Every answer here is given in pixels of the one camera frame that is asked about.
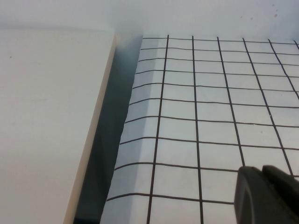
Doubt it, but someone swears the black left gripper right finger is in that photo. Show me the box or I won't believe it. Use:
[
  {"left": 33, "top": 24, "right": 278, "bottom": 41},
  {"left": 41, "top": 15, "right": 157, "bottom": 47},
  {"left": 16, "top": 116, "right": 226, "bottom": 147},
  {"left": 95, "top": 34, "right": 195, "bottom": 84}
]
[{"left": 262, "top": 165, "right": 299, "bottom": 224}]

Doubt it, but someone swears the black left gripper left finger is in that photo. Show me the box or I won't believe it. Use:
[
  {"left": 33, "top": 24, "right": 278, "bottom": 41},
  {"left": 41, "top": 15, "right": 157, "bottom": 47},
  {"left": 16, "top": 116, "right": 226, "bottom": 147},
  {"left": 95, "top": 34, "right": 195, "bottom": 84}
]
[{"left": 234, "top": 166, "right": 285, "bottom": 224}]

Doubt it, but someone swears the white black-grid tablecloth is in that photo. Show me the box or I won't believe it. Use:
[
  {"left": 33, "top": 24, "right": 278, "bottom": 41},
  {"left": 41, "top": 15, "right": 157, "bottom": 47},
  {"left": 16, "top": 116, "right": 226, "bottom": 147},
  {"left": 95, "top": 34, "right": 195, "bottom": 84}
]
[{"left": 100, "top": 35, "right": 299, "bottom": 224}]

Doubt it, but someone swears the white side board panel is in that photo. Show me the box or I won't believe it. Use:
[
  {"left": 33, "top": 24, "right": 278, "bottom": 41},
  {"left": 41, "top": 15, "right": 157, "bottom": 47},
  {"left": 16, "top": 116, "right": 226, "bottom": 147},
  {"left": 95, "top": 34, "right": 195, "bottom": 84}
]
[{"left": 0, "top": 28, "right": 118, "bottom": 224}]

